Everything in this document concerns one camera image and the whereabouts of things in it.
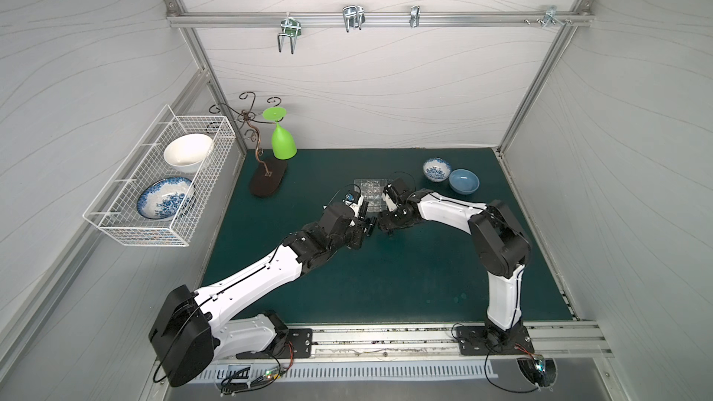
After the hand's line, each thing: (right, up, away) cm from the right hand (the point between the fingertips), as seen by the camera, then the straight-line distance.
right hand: (387, 221), depth 97 cm
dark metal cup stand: (-48, +14, +14) cm, 52 cm away
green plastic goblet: (-36, +26, -4) cm, 44 cm away
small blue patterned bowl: (+22, +19, +15) cm, 33 cm away
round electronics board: (+37, -34, -26) cm, 57 cm away
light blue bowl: (+32, +14, +12) cm, 36 cm away
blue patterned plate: (-56, +11, -32) cm, 66 cm away
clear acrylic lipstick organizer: (-5, +11, +5) cm, 13 cm away
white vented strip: (-23, -34, -26) cm, 49 cm away
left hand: (-8, +2, -18) cm, 20 cm away
